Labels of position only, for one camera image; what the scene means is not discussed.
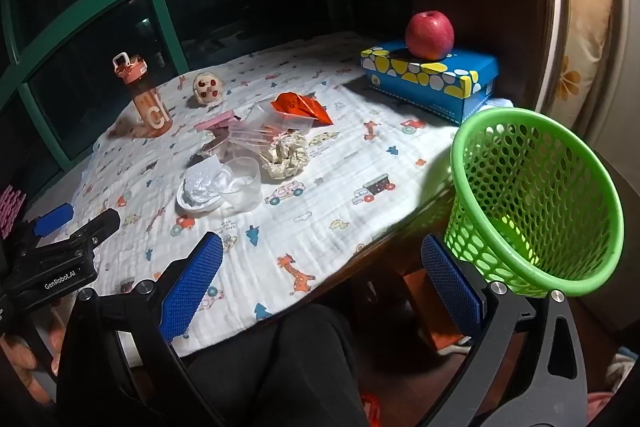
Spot red apple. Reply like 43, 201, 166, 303
405, 11, 455, 61

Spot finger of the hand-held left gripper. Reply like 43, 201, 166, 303
47, 208, 122, 258
27, 203, 76, 238

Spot brown wrapper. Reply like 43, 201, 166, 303
200, 132, 228, 158

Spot person's black pants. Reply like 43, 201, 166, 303
185, 304, 371, 427

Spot pink wrapper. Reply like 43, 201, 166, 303
196, 109, 236, 131

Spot cream plush toy red spots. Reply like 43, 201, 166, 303
192, 72, 223, 106

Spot printed blanket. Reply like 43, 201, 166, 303
47, 32, 511, 355

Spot clear plastic tub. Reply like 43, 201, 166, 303
272, 109, 317, 131

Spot floral pillow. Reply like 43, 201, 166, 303
555, 0, 621, 142

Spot blue patterned tissue box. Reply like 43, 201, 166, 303
361, 41, 499, 125

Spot green window frame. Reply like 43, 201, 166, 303
0, 0, 411, 168

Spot person's left hand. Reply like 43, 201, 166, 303
0, 336, 63, 405

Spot crumpled cream tissue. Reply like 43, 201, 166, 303
262, 132, 309, 180

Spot clear round plastic cup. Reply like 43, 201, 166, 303
216, 157, 262, 212

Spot orange wrapper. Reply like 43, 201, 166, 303
270, 92, 334, 126

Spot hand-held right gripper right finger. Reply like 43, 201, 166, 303
420, 234, 588, 427

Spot crumpled silver foil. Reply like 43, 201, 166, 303
184, 159, 223, 202

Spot green mesh basket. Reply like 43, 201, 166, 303
442, 108, 625, 298

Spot pink bumpy mat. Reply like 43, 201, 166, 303
0, 187, 23, 238

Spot orange water bottle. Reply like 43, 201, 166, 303
112, 52, 173, 138

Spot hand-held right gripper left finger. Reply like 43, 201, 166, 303
52, 231, 226, 427

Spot floral pink cloth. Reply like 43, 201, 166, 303
585, 346, 638, 418

